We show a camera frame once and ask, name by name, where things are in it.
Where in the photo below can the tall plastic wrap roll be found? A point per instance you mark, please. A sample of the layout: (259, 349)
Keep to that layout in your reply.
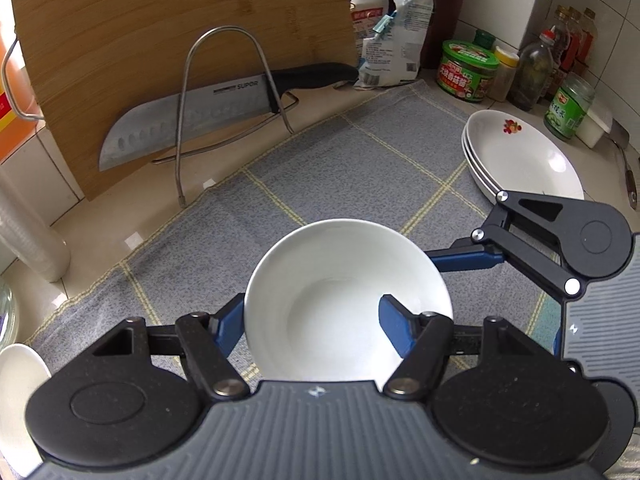
(30, 230)

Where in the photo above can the clear glass bottle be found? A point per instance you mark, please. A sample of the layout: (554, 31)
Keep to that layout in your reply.
(532, 77)

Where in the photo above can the metal spatula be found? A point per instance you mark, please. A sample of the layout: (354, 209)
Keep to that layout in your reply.
(625, 160)

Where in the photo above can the bamboo cutting board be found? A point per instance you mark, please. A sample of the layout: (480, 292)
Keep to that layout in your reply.
(125, 20)

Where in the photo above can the grey and teal towel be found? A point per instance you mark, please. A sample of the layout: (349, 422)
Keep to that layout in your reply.
(350, 160)

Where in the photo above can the orange cooking oil jug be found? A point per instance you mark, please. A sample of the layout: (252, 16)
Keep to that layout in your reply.
(10, 130)

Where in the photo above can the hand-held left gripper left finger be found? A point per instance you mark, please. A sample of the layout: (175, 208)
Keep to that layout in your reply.
(230, 330)

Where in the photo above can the small green cap bottle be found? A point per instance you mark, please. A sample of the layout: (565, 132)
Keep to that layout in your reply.
(484, 39)

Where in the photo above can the white ceramic bowl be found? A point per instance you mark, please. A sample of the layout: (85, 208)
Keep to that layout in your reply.
(20, 395)

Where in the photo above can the green lid sauce jar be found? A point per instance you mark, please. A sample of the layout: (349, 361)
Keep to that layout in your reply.
(467, 72)

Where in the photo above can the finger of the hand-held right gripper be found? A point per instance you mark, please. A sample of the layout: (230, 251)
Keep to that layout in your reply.
(465, 258)

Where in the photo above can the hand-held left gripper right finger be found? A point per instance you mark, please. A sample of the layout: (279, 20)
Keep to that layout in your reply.
(395, 325)

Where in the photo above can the small white container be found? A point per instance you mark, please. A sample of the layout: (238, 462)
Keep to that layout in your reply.
(595, 125)

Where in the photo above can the yellow cap spice jar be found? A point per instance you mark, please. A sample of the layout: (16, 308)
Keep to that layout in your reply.
(504, 75)

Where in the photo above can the green label glass jar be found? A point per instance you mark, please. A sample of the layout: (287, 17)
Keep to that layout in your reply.
(567, 110)

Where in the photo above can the white bowl pink flowers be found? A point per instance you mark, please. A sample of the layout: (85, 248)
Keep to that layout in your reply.
(325, 280)

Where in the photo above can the brown knife block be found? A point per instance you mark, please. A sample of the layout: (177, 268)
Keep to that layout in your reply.
(450, 15)

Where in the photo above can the red and white bag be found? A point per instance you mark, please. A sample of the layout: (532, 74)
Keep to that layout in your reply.
(365, 10)

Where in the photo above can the white printed bag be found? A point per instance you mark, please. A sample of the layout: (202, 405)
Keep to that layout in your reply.
(395, 57)

